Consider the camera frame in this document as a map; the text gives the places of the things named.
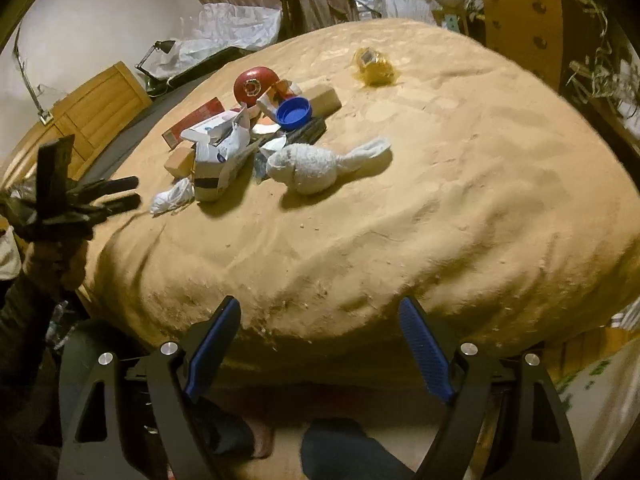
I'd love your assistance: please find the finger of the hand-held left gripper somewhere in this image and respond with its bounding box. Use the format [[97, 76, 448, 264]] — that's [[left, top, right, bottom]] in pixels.
[[92, 195, 142, 218], [75, 176, 141, 196]]

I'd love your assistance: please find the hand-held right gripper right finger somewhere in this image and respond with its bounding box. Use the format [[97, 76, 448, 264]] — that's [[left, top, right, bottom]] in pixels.
[[397, 296, 583, 480]]

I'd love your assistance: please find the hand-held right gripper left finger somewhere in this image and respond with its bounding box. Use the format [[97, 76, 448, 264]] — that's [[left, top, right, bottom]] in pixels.
[[56, 296, 243, 480]]

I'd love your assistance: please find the white tissue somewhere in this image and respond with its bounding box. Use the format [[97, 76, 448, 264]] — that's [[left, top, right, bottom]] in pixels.
[[150, 177, 196, 216]]

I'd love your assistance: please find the small tan box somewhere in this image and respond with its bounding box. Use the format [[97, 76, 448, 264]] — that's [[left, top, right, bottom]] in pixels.
[[163, 144, 197, 179]]

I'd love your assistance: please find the torn white carton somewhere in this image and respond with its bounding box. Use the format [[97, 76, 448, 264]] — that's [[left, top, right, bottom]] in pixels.
[[192, 132, 263, 203]]

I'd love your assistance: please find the blue plastic lid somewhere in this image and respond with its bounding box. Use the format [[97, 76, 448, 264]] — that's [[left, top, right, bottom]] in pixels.
[[276, 97, 316, 130]]

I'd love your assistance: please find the white plush toy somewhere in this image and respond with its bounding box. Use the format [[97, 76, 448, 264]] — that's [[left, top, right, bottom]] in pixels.
[[266, 137, 392, 196]]

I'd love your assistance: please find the black plastic item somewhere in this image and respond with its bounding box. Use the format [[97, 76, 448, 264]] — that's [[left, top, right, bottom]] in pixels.
[[287, 120, 328, 147]]

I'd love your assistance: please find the person's left forearm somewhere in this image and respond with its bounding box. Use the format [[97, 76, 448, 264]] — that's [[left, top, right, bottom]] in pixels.
[[0, 277, 66, 461]]

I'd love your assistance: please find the person's left hand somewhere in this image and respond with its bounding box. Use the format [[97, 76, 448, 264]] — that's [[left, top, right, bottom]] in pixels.
[[22, 237, 91, 293]]

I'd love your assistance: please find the wooden headboard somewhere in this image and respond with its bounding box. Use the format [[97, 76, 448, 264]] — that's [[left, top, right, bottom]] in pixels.
[[0, 61, 153, 186]]

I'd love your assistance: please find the flat red box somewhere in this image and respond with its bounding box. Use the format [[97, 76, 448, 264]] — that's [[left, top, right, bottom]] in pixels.
[[161, 96, 226, 150]]

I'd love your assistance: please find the person's right leg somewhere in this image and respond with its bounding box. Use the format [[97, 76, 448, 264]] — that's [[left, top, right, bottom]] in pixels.
[[300, 417, 416, 480]]

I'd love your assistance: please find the black desk lamp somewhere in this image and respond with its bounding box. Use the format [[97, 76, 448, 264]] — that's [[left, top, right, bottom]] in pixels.
[[134, 39, 177, 81]]

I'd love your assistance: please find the tan bed blanket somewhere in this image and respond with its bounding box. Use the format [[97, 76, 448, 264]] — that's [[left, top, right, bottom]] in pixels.
[[75, 17, 640, 386]]

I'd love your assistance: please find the white paper piece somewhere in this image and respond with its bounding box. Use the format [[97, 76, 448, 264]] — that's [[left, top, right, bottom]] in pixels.
[[257, 135, 288, 161]]

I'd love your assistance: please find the red round ball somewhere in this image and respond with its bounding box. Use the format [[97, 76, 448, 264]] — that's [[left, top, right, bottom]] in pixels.
[[233, 66, 281, 108]]

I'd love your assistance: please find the white green printed sheet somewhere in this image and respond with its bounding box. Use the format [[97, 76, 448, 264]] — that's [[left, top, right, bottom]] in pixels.
[[550, 345, 640, 480]]

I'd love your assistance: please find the orange snack packet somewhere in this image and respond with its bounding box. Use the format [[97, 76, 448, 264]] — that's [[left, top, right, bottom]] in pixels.
[[267, 79, 303, 101]]

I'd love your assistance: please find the small white plastic sheet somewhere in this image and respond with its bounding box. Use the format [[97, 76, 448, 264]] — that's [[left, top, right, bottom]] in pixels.
[[172, 2, 283, 68]]

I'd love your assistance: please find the striped grey cloth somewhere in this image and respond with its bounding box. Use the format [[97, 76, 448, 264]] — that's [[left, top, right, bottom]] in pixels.
[[610, 300, 640, 331]]

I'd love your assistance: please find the tan cardboard box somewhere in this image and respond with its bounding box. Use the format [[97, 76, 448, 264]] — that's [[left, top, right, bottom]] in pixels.
[[300, 85, 343, 120]]

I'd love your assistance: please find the yellow plastic bag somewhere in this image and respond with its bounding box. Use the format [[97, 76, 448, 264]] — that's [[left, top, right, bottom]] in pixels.
[[352, 47, 398, 86]]

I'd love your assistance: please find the wooden desk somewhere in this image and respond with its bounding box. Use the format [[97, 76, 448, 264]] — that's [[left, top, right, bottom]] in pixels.
[[560, 75, 640, 171]]

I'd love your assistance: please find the wooden dresser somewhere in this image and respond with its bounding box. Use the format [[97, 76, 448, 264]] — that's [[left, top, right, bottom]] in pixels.
[[475, 0, 571, 91]]

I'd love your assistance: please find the small wooden stand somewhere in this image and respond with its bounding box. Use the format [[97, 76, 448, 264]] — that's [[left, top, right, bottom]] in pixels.
[[432, 0, 471, 36]]

